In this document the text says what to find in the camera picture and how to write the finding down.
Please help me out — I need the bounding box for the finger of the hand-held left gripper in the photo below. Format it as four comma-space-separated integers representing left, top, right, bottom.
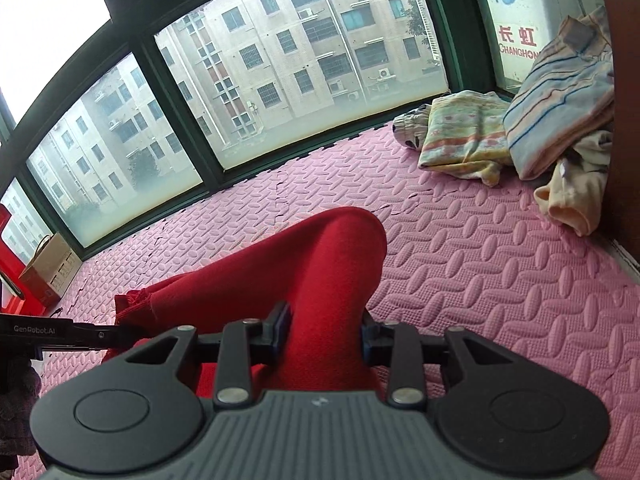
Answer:
0, 314, 146, 361

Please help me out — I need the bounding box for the white printed carton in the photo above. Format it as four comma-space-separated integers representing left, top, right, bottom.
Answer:
482, 0, 598, 92

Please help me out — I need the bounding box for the pink foam mat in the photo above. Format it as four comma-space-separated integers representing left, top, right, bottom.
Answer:
0, 122, 640, 480

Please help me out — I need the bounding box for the red plastic stool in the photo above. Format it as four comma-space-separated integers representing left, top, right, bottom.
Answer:
0, 205, 56, 317

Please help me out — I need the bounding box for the white spotted cloth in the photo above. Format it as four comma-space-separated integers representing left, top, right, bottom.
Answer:
392, 102, 437, 153

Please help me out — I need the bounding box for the yellow floral cloth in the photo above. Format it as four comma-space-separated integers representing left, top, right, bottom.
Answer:
417, 90, 516, 188

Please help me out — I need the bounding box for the brown wooden cabinet side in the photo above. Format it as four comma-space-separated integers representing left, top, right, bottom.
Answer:
595, 0, 640, 281

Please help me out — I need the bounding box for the red sweatshirt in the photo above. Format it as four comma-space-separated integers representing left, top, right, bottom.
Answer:
102, 206, 388, 401

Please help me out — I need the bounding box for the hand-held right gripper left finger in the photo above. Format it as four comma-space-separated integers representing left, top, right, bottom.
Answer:
120, 301, 294, 408

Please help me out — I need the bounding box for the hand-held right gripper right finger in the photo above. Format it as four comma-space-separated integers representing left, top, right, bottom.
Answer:
361, 311, 523, 407

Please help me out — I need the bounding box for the pale striped shirt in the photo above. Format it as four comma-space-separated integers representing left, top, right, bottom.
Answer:
502, 5, 616, 181

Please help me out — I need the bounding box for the cardboard box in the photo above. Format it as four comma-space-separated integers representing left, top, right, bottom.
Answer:
19, 232, 83, 308

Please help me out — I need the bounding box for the cream peach garment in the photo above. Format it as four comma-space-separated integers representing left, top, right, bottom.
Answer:
534, 130, 613, 237

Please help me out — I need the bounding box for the dark green window frame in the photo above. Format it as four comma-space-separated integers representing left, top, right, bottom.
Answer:
0, 0, 516, 261

